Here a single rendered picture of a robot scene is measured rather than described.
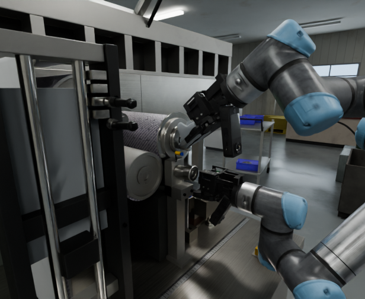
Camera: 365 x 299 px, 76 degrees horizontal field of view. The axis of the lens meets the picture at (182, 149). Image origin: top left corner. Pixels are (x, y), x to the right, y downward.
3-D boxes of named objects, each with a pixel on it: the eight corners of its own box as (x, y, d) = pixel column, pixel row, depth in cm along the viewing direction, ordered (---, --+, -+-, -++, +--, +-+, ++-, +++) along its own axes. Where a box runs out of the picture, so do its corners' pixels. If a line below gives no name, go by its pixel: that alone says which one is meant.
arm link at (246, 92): (270, 91, 49) (254, 92, 43) (253, 105, 52) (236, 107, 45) (250, 64, 50) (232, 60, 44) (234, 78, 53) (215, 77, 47)
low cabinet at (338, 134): (362, 137, 706) (367, 110, 686) (361, 150, 543) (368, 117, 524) (301, 131, 806) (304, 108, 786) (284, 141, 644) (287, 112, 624)
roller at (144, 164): (127, 207, 55) (124, 158, 52) (75, 180, 71) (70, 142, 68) (163, 190, 64) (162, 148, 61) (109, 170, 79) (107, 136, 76)
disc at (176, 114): (158, 171, 61) (156, 114, 57) (157, 170, 61) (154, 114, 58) (192, 158, 72) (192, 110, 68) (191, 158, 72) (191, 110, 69)
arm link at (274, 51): (309, 42, 35) (282, 6, 38) (252, 90, 42) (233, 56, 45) (326, 57, 40) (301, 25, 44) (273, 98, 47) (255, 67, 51)
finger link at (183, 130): (172, 132, 64) (194, 112, 58) (183, 150, 62) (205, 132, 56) (165, 134, 61) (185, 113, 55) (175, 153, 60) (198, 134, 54)
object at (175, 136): (190, 124, 65) (191, 149, 67) (185, 123, 66) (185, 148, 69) (172, 128, 60) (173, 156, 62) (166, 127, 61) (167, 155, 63)
